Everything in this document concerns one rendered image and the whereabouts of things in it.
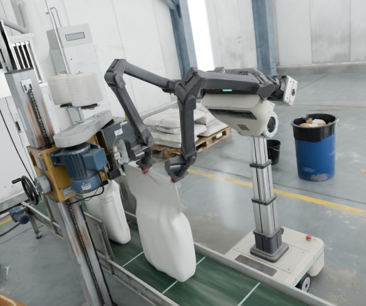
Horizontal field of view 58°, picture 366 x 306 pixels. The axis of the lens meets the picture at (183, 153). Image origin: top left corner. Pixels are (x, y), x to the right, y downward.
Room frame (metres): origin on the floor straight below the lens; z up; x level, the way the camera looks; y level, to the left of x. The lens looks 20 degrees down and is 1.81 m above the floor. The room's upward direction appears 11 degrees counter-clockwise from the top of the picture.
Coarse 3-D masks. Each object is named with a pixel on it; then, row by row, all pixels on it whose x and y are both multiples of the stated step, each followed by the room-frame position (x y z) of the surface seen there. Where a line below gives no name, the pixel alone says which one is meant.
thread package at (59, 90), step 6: (54, 78) 1.91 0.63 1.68; (60, 78) 1.91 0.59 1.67; (54, 84) 1.91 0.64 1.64; (60, 84) 1.91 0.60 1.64; (54, 90) 1.91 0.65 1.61; (60, 90) 1.91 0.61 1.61; (66, 90) 1.92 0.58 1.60; (54, 96) 1.92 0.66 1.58; (60, 96) 1.90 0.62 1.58; (66, 96) 1.91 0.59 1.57; (54, 102) 1.93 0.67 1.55; (60, 102) 1.90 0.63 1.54; (66, 102) 1.91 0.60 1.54
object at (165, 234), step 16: (128, 176) 1.95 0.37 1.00; (144, 176) 1.82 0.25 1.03; (160, 176) 1.69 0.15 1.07; (144, 192) 1.85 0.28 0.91; (160, 192) 1.72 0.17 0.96; (176, 192) 1.60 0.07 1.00; (144, 208) 1.79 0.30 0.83; (160, 208) 1.71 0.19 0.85; (176, 208) 1.62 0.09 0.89; (144, 224) 1.78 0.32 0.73; (160, 224) 1.65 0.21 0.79; (176, 224) 1.62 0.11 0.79; (144, 240) 1.80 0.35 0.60; (160, 240) 1.67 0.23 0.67; (176, 240) 1.60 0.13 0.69; (192, 240) 1.67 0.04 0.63; (160, 256) 1.69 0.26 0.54; (176, 256) 1.60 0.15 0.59; (192, 256) 1.63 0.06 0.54; (176, 272) 1.61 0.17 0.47; (192, 272) 1.62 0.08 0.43
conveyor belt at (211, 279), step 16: (128, 224) 2.40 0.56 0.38; (128, 256) 1.97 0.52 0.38; (144, 256) 1.94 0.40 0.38; (144, 272) 1.77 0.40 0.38; (160, 272) 1.74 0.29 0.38; (208, 272) 1.66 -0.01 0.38; (224, 272) 1.63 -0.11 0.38; (160, 288) 1.60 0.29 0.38; (176, 288) 1.57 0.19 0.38; (192, 288) 1.55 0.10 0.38; (208, 288) 1.52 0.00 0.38; (224, 288) 1.50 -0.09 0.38; (240, 288) 1.48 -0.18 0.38; (256, 288) 1.45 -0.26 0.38; (192, 304) 1.43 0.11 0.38; (208, 304) 1.41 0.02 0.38; (224, 304) 1.39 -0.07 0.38; (240, 304) 1.37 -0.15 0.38; (256, 304) 1.35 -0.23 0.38; (272, 304) 1.33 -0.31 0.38; (288, 304) 1.31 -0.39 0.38; (304, 304) 1.29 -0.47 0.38
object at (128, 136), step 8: (120, 120) 2.05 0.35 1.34; (128, 120) 2.06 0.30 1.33; (104, 128) 1.94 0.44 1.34; (112, 128) 1.98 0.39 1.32; (128, 128) 2.05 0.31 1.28; (112, 136) 1.97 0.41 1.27; (120, 136) 2.00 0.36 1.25; (128, 136) 2.04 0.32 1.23; (112, 144) 1.96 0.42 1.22; (128, 144) 2.06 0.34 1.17; (136, 144) 2.07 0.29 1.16; (128, 152) 2.08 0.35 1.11; (112, 168) 1.93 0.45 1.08
